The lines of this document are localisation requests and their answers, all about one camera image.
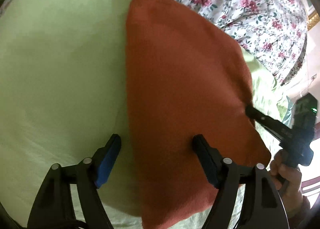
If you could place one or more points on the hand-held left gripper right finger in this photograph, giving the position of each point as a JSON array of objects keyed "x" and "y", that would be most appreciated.
[{"x": 206, "y": 161}]

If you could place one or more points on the light green bedsheet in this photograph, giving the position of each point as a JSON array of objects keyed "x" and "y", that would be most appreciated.
[{"x": 62, "y": 68}]

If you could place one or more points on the gold picture frame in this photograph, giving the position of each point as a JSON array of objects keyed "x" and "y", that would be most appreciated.
[{"x": 314, "y": 20}]

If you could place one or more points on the person's right hand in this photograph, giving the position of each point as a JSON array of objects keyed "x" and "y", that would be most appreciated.
[{"x": 291, "y": 184}]

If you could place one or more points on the orange knit sweater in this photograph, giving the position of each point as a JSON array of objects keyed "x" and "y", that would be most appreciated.
[{"x": 175, "y": 81}]

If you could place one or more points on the person's right forearm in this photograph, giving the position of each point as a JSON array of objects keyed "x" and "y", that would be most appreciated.
[{"x": 305, "y": 209}]

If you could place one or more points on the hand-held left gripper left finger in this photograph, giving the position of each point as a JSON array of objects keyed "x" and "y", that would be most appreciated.
[{"x": 108, "y": 164}]

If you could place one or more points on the teal cloth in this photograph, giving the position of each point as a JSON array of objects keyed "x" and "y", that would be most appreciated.
[{"x": 290, "y": 114}]

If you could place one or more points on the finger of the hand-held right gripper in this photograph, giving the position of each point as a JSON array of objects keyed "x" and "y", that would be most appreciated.
[{"x": 270, "y": 122}]

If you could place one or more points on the white red floral quilt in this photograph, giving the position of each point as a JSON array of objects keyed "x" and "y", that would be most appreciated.
[{"x": 250, "y": 1}]

